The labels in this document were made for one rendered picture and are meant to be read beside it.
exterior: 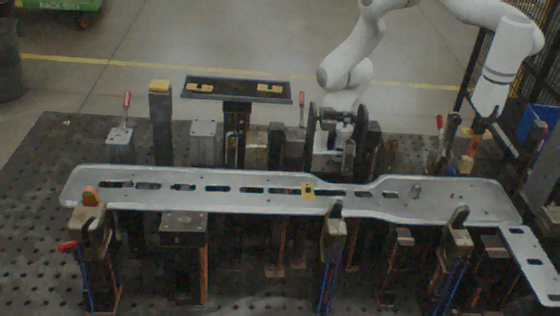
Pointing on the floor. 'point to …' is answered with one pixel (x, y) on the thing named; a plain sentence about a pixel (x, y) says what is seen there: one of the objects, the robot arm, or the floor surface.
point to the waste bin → (10, 53)
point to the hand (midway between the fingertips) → (479, 125)
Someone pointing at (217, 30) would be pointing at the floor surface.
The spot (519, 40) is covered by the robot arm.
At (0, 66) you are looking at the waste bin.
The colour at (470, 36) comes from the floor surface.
